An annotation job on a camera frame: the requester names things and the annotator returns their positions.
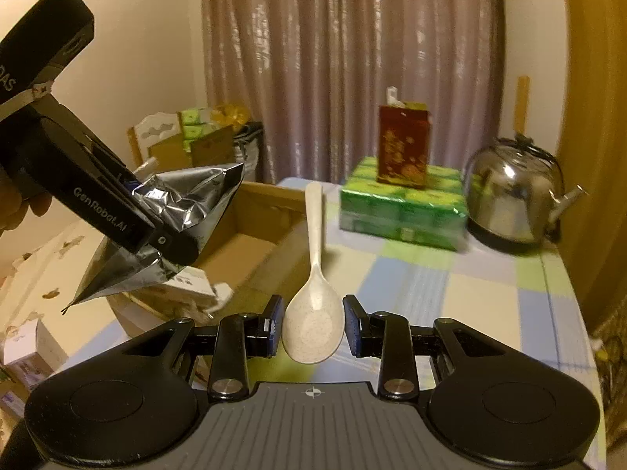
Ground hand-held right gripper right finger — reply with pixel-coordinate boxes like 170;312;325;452
343;295;507;401

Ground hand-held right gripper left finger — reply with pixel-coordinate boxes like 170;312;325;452
122;295;286;401

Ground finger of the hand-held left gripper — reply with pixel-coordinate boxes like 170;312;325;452
141;225;199;266
61;105;144;205

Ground beige plastic spoon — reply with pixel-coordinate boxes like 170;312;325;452
283;181;344;364

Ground white box with barcode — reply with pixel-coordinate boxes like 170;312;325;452
164;265;231;311

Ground silver foil bag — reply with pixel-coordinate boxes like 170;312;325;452
61;161;246;315

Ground brown cardboard box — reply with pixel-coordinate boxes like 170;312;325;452
105;181;326;348

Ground person's left hand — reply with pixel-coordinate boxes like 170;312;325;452
0;176;54;238

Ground stack of green packets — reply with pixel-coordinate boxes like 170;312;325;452
179;107;219;152

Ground black bag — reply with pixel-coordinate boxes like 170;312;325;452
232;122;265;182

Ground green tissue multipack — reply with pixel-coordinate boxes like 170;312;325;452
339;155;471;251

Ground yellow plastic bag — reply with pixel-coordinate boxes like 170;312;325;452
213;103;250;130

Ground white printed carton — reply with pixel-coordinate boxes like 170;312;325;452
0;320;64;417

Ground red gift box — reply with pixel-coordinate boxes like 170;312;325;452
376;87;432;189

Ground steel electric kettle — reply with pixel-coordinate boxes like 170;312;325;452
463;132;589;254

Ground pink shiny curtain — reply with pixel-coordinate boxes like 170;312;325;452
201;0;505;184

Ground wooden stick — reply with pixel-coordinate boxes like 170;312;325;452
512;76;531;138

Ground yellow curtain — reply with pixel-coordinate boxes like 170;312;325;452
553;0;627;334

